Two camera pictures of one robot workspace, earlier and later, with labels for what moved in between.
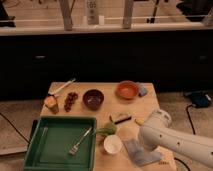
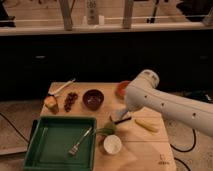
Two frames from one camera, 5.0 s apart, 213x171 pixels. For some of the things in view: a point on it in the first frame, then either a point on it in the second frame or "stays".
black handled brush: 120,117 stays
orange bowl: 126,91 stays
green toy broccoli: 108,129 stays
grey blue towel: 139,155 → 117,114
